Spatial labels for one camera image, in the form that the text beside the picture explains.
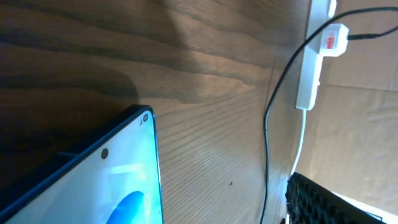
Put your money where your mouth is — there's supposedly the white power strip cord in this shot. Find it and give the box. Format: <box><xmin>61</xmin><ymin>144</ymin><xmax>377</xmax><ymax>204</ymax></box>
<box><xmin>289</xmin><ymin>108</ymin><xmax>308</xmax><ymax>178</ymax></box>

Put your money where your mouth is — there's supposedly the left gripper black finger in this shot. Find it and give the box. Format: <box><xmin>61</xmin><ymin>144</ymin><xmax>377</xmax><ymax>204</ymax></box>
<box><xmin>285</xmin><ymin>172</ymin><xmax>384</xmax><ymax>224</ymax></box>

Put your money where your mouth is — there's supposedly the white USB charger adapter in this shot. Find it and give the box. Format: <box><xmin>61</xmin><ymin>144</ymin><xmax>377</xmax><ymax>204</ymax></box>
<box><xmin>319</xmin><ymin>24</ymin><xmax>349</xmax><ymax>57</ymax></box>

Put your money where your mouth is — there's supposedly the black USB charging cable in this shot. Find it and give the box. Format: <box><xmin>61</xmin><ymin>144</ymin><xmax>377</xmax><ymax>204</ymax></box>
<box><xmin>259</xmin><ymin>6</ymin><xmax>398</xmax><ymax>224</ymax></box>

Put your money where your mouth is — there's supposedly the white power strip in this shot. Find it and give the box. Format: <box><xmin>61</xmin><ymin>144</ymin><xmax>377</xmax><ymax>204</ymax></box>
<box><xmin>295</xmin><ymin>0</ymin><xmax>337</xmax><ymax>110</ymax></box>

